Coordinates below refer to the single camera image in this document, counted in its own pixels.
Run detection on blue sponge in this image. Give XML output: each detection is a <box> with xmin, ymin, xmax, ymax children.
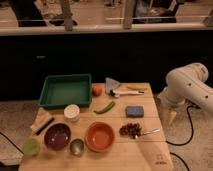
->
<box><xmin>125</xmin><ymin>106</ymin><xmax>144</xmax><ymax>117</ymax></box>

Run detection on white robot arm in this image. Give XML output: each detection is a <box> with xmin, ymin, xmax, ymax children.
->
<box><xmin>158</xmin><ymin>63</ymin><xmax>213</xmax><ymax>127</ymax></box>

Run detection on green plastic tray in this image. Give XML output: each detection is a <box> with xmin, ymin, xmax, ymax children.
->
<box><xmin>38</xmin><ymin>74</ymin><xmax>92</xmax><ymax>109</ymax></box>

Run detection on metal spoon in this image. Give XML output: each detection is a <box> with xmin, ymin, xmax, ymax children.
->
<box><xmin>134</xmin><ymin>129</ymin><xmax>160</xmax><ymax>139</ymax></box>

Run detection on dark grape bunch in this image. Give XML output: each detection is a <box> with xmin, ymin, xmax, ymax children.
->
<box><xmin>119</xmin><ymin>123</ymin><xmax>142</xmax><ymax>139</ymax></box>

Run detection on green pea pod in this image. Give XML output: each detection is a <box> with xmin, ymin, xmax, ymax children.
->
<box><xmin>94</xmin><ymin>101</ymin><xmax>116</xmax><ymax>114</ymax></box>

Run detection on orange bowl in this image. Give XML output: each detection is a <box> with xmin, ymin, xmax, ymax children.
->
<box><xmin>84</xmin><ymin>122</ymin><xmax>115</xmax><ymax>153</ymax></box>

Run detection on orange fruit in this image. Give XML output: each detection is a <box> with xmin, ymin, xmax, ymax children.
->
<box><xmin>92</xmin><ymin>85</ymin><xmax>102</xmax><ymax>97</ymax></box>

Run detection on small metal cup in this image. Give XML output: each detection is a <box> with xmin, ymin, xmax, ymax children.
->
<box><xmin>70</xmin><ymin>139</ymin><xmax>84</xmax><ymax>156</ymax></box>

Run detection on white lidded jar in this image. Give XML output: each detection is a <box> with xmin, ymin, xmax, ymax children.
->
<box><xmin>64</xmin><ymin>104</ymin><xmax>80</xmax><ymax>122</ymax></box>

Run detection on dark purple bowl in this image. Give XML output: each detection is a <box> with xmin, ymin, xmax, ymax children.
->
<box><xmin>44</xmin><ymin>123</ymin><xmax>71</xmax><ymax>151</ymax></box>

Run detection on wooden brush black bristles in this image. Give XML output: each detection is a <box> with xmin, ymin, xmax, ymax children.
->
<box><xmin>30</xmin><ymin>113</ymin><xmax>54</xmax><ymax>135</ymax></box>

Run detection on green plastic cup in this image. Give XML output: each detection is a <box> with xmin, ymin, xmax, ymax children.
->
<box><xmin>22</xmin><ymin>138</ymin><xmax>40</xmax><ymax>156</ymax></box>

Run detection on black cable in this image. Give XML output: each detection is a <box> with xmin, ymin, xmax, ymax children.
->
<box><xmin>165</xmin><ymin>104</ymin><xmax>198</xmax><ymax>147</ymax></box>

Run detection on grey spatula white handle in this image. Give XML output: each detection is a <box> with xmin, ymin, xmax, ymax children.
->
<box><xmin>105</xmin><ymin>77</ymin><xmax>144</xmax><ymax>97</ymax></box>

